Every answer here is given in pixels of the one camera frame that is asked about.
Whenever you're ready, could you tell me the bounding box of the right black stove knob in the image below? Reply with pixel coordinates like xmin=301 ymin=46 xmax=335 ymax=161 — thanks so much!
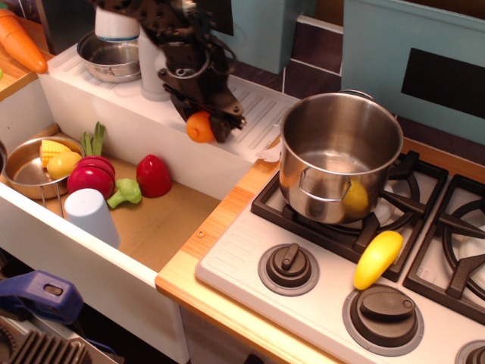
xmin=455 ymin=340 xmax=485 ymax=364

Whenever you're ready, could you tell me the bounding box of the grey metal mount bracket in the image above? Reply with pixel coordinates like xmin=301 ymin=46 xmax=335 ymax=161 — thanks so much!
xmin=1 ymin=317 xmax=124 ymax=363

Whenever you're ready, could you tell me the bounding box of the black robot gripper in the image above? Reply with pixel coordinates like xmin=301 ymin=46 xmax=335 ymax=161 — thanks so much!
xmin=158 ymin=37 xmax=246 ymax=143

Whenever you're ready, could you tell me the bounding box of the black stove grate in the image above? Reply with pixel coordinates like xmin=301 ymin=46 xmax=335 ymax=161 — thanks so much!
xmin=250 ymin=151 xmax=448 ymax=282
xmin=404 ymin=175 xmax=484 ymax=324

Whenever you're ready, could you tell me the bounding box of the black stove knob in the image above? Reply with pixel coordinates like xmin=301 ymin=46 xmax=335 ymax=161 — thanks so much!
xmin=455 ymin=340 xmax=485 ymax=364
xmin=342 ymin=284 xmax=424 ymax=357
xmin=258 ymin=243 xmax=320 ymax=297

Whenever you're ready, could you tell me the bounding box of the red toy pepper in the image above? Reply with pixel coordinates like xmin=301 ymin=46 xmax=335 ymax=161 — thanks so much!
xmin=136 ymin=155 xmax=173 ymax=198

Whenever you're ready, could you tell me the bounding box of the right black stove grate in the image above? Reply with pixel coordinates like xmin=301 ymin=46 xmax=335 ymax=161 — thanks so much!
xmin=404 ymin=175 xmax=484 ymax=324

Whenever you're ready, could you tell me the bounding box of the large steel pot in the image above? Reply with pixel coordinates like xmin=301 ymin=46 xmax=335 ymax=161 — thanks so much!
xmin=279 ymin=91 xmax=403 ymax=224

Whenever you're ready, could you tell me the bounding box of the large orange toy carrot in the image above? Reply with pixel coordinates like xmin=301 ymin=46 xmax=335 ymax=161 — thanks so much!
xmin=1 ymin=8 xmax=48 ymax=74

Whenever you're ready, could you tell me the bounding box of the light blue plastic cup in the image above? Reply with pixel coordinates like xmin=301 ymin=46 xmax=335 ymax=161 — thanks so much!
xmin=64 ymin=189 xmax=121 ymax=249

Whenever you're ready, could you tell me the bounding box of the small orange toy carrot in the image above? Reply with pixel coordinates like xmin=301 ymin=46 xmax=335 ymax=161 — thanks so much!
xmin=186 ymin=111 xmax=215 ymax=143

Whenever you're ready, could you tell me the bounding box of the blue clamp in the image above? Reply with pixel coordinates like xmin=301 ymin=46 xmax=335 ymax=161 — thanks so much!
xmin=1 ymin=270 xmax=84 ymax=325

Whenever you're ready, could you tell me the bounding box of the small steel pan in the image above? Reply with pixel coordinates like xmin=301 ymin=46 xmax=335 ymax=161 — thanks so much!
xmin=3 ymin=136 xmax=84 ymax=217

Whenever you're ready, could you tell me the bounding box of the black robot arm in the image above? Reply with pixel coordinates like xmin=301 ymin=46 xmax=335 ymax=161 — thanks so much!
xmin=93 ymin=1 xmax=246 ymax=143

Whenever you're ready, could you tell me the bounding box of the green toy broccoli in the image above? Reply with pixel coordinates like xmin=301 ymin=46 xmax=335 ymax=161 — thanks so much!
xmin=107 ymin=178 xmax=142 ymax=209

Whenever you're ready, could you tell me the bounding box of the white bottle blue band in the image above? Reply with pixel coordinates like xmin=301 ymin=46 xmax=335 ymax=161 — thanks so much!
xmin=95 ymin=7 xmax=139 ymax=42

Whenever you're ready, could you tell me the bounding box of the yellow toy squash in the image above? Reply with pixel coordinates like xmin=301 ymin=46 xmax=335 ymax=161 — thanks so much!
xmin=353 ymin=231 xmax=404 ymax=290

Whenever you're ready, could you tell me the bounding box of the red toy radish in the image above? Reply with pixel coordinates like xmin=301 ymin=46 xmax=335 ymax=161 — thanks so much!
xmin=67 ymin=121 xmax=115 ymax=199

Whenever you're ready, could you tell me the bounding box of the left black stove knob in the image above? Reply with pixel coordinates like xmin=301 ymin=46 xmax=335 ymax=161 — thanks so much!
xmin=258 ymin=243 xmax=320 ymax=297

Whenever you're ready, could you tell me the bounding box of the grey toy faucet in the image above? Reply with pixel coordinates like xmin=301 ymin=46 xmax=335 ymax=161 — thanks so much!
xmin=138 ymin=28 xmax=170 ymax=102

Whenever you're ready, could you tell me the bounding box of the left black stove grate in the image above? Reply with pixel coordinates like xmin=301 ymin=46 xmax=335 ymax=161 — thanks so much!
xmin=250 ymin=151 xmax=448 ymax=282

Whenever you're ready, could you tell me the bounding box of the steel bowl on ledge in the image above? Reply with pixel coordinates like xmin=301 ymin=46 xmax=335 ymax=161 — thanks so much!
xmin=77 ymin=31 xmax=141 ymax=83

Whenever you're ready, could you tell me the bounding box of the middle black stove knob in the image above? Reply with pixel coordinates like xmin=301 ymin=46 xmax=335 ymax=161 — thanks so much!
xmin=342 ymin=284 xmax=424 ymax=357

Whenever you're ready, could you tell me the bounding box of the yellow toy corn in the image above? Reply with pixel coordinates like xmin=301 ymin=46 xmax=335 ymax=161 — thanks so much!
xmin=39 ymin=139 xmax=71 ymax=168

